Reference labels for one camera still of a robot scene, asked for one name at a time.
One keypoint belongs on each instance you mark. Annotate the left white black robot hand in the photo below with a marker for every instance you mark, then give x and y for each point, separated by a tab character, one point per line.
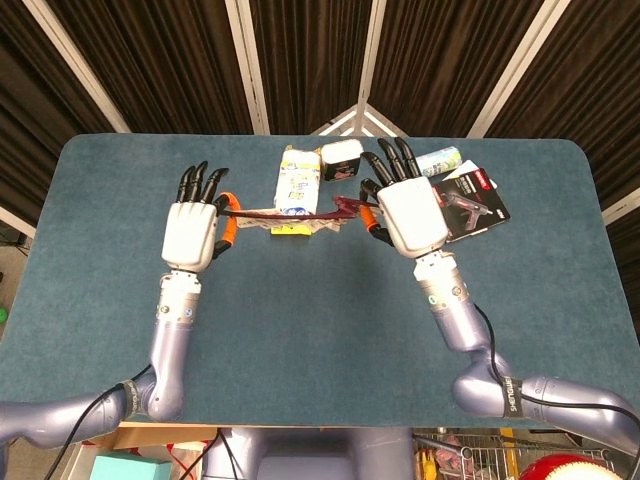
187	235

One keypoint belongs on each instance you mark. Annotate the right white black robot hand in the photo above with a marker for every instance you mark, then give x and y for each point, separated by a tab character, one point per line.
412	215

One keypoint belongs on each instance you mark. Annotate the red ribbed paper folding fan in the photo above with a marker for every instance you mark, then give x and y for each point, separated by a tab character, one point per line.
320	216

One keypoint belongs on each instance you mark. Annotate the blue white beverage can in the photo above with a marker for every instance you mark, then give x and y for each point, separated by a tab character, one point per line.
442	160

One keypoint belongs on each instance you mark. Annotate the black glue gun package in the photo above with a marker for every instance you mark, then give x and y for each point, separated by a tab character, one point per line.
475	210

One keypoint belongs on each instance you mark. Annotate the small white black box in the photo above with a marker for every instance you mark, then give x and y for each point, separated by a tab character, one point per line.
340	162

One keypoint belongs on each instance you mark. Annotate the yellow white snack package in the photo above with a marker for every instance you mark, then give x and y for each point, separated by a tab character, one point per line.
296	175

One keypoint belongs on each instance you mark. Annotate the blue felt table mat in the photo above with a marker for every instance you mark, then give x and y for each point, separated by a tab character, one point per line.
310	310

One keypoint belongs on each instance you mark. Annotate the brown pleated partition screen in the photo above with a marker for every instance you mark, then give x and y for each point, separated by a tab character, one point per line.
170	60

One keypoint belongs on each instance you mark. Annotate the teal box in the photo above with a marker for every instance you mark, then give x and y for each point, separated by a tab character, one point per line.
132	469

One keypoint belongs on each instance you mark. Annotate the purple robot torso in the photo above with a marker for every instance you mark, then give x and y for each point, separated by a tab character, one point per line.
310	455

